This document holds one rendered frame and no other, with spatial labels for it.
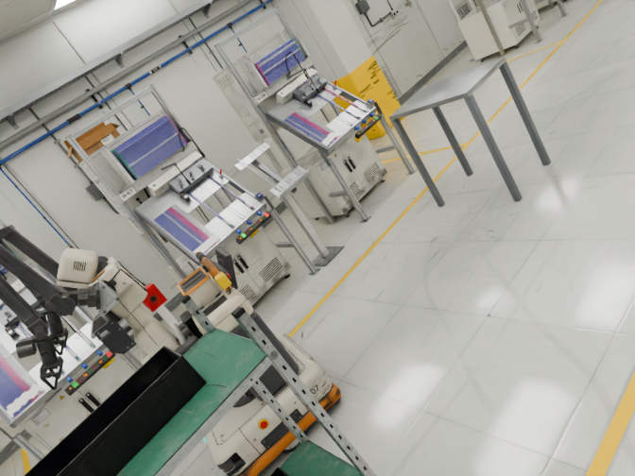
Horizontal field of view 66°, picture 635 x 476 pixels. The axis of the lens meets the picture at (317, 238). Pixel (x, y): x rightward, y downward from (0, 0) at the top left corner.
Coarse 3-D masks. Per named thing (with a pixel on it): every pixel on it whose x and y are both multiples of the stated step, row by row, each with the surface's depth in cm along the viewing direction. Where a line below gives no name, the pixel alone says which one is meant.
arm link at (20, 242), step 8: (0, 232) 222; (8, 232) 223; (16, 232) 226; (0, 240) 223; (8, 240) 225; (16, 240) 226; (24, 240) 228; (24, 248) 228; (32, 248) 230; (32, 256) 230; (40, 256) 231; (48, 256) 234; (40, 264) 232; (48, 264) 233; (56, 264) 234; (56, 272) 234; (64, 288) 234; (72, 288) 236
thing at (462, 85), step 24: (480, 72) 311; (504, 72) 312; (432, 96) 328; (456, 96) 298; (480, 120) 297; (528, 120) 323; (408, 144) 355; (456, 144) 382; (504, 168) 309; (432, 192) 370
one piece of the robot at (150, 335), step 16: (96, 272) 225; (112, 272) 214; (128, 272) 233; (128, 288) 222; (144, 288) 227; (128, 304) 223; (128, 320) 225; (144, 320) 228; (144, 336) 225; (160, 336) 228; (144, 352) 233
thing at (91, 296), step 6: (84, 288) 203; (90, 288) 202; (96, 288) 200; (78, 294) 200; (84, 294) 201; (90, 294) 201; (96, 294) 199; (78, 300) 200; (84, 300) 200; (90, 300) 200; (96, 300) 200; (90, 306) 203; (96, 306) 200
